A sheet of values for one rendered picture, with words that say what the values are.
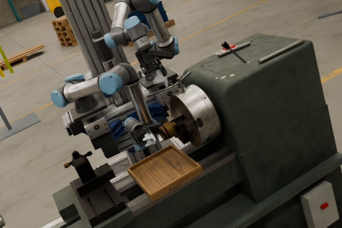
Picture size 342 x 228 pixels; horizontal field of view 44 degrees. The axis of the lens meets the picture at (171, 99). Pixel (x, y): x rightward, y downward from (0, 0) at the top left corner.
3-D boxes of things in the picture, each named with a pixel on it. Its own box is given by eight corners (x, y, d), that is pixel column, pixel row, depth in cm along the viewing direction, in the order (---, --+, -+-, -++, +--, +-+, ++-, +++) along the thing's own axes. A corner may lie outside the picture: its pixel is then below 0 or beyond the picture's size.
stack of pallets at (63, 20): (97, 28, 1217) (88, 4, 1190) (112, 28, 1148) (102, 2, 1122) (60, 46, 1156) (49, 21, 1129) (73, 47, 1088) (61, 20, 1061)
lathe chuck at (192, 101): (193, 128, 246) (177, 81, 233) (221, 148, 219) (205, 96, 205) (179, 135, 243) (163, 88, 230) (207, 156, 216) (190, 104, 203)
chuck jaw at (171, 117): (186, 115, 227) (174, 97, 231) (187, 112, 223) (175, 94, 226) (168, 124, 224) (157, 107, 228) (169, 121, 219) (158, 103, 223)
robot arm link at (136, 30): (139, 15, 202) (134, 13, 193) (149, 36, 202) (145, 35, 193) (125, 23, 203) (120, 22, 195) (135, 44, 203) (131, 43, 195)
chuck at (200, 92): (197, 125, 247) (182, 78, 234) (227, 145, 220) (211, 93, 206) (193, 128, 246) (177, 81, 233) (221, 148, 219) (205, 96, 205)
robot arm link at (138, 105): (120, 57, 244) (147, 129, 262) (110, 65, 235) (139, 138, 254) (136, 55, 238) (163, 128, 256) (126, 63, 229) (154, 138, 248)
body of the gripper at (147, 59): (145, 76, 201) (133, 54, 200) (160, 69, 203) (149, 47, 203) (148, 74, 193) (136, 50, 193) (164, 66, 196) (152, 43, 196)
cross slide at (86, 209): (102, 173, 235) (98, 166, 233) (126, 207, 197) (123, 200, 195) (72, 189, 230) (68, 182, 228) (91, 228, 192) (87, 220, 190)
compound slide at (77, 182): (110, 169, 226) (107, 162, 224) (116, 176, 217) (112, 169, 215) (75, 189, 220) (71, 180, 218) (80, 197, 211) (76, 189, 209)
